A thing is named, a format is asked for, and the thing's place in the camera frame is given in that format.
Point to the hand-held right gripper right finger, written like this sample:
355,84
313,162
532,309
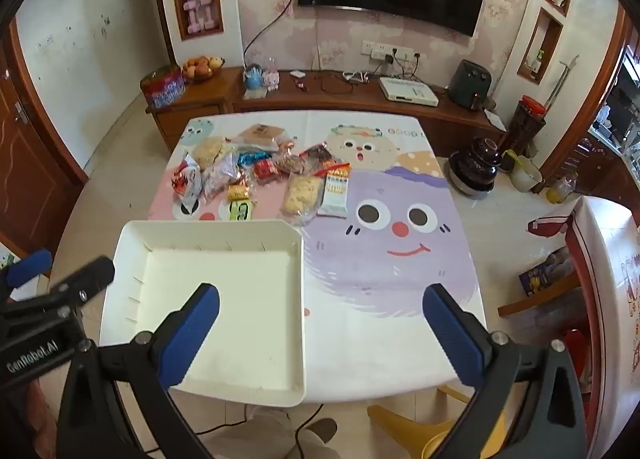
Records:
452,334

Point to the blue foil snack packet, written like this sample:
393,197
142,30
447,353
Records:
248,158

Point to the pink dumbbell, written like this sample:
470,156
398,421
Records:
209,14
192,16

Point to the cartoon printed tablecloth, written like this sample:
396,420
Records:
380,289

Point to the dark brown ceramic pot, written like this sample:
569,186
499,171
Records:
474,166

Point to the black bag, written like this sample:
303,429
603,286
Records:
470,84

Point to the blue snow globe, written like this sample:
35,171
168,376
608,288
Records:
252,76

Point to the brown labelled pastry bag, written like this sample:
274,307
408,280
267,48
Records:
260,136

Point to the cream snack bag red edges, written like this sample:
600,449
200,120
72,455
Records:
220,179

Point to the red-lidded dark jar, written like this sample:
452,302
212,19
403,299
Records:
527,126

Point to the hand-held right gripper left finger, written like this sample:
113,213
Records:
192,334

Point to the red blue tin box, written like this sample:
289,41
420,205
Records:
162,89

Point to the cream plastic pitcher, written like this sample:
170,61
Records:
525,174

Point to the clear bag of pale biscuits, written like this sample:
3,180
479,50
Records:
300,194

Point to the yellow liquid bottle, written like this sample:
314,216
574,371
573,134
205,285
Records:
560,189

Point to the clear bag of round cookies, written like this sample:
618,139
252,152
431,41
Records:
210,151

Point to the yellow snack packet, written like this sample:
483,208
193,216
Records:
238,192

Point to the yellow plastic stool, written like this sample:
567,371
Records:
425,426

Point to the wooden door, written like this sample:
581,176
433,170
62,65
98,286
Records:
30,159

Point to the wooden TV cabinet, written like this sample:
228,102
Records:
320,99

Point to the green pastry packet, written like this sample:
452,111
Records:
241,210

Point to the white packet orange top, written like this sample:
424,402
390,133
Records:
334,196

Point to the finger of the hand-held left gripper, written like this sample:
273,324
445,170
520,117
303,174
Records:
85,279
27,271

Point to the dark red snack packet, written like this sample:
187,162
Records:
317,156

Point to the white set-top box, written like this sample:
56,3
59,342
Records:
407,91

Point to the white red printed snack bag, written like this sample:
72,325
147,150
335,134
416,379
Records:
185,184

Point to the person's leg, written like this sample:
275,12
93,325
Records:
270,431

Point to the fruit bowl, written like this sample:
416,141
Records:
202,68

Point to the white plastic tray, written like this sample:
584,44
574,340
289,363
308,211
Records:
225,279

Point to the clear nut bar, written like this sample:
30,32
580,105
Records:
290,164

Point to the white wall socket strip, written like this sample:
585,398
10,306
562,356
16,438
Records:
392,51

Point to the pink toy figure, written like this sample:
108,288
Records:
270,80

